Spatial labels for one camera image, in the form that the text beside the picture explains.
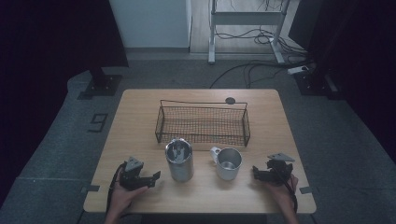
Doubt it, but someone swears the black stand base plate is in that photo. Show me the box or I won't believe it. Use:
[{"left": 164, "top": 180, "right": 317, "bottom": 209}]
[
  {"left": 77, "top": 66, "right": 123, "bottom": 101},
  {"left": 293, "top": 68, "right": 342, "bottom": 101}
]

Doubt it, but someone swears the left hand-held gripper black cable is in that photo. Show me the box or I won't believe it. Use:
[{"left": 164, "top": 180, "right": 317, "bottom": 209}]
[{"left": 106, "top": 161, "right": 126, "bottom": 213}]

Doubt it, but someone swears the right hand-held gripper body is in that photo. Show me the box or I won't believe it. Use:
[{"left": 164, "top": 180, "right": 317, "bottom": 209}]
[{"left": 264, "top": 152, "right": 296, "bottom": 187}]

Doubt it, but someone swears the steel mug with white handle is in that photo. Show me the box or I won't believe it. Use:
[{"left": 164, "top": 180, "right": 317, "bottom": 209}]
[{"left": 209, "top": 146, "right": 244, "bottom": 182}]

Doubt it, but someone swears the person's left hand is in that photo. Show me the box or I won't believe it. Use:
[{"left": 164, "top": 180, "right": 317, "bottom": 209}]
[{"left": 106, "top": 181, "right": 149, "bottom": 217}]

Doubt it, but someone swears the person's right hand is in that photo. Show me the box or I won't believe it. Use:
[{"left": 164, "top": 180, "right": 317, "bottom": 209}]
[{"left": 264, "top": 173, "right": 300, "bottom": 207}]

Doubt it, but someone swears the hand-held gripper black cable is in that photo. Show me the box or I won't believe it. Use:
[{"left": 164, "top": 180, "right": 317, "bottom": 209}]
[
  {"left": 106, "top": 161, "right": 126, "bottom": 213},
  {"left": 275, "top": 167, "right": 299, "bottom": 214}
]

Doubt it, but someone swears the tall stainless steel cup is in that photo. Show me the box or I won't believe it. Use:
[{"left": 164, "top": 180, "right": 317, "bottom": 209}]
[{"left": 164, "top": 137, "right": 195, "bottom": 183}]

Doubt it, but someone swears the black wire mesh basket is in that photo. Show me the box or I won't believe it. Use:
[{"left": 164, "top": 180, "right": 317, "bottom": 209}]
[{"left": 154, "top": 99, "right": 251, "bottom": 148}]

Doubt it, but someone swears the long black floor cable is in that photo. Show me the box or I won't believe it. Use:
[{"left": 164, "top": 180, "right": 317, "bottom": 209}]
[{"left": 209, "top": 60, "right": 312, "bottom": 90}]

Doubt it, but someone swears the tangle of black floor cables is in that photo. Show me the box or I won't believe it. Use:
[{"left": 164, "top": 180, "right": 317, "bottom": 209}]
[{"left": 214, "top": 26, "right": 309, "bottom": 59}]

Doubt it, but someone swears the right hand-held gripper black cable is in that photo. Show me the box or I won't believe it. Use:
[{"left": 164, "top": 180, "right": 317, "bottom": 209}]
[{"left": 275, "top": 167, "right": 299, "bottom": 214}]

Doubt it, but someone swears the white power strip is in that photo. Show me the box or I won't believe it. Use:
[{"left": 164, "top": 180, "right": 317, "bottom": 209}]
[{"left": 286, "top": 65, "right": 310, "bottom": 76}]

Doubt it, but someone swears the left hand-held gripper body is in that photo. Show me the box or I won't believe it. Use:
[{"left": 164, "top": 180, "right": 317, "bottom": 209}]
[{"left": 120, "top": 156, "right": 149, "bottom": 191}]

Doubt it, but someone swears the white metal desk frame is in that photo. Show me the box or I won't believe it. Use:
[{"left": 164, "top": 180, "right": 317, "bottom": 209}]
[{"left": 207, "top": 0, "right": 291, "bottom": 65}]

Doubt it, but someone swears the dark curtain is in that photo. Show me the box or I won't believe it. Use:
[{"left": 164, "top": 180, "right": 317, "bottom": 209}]
[
  {"left": 288, "top": 0, "right": 396, "bottom": 157},
  {"left": 0, "top": 0, "right": 130, "bottom": 206}
]

